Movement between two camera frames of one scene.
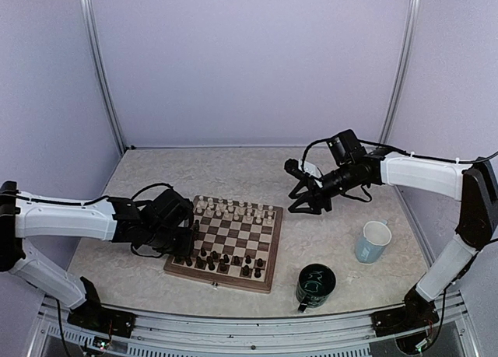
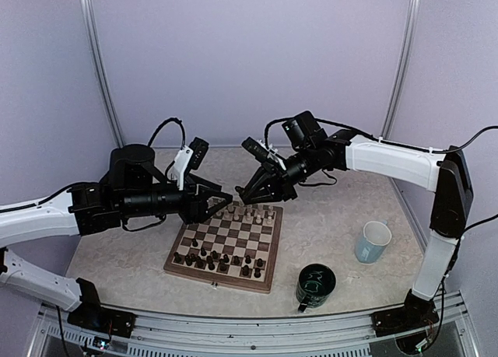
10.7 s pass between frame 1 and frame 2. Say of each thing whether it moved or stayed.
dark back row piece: stayed
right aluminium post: stayed
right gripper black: moved
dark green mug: stayed
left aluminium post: stayed
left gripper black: moved
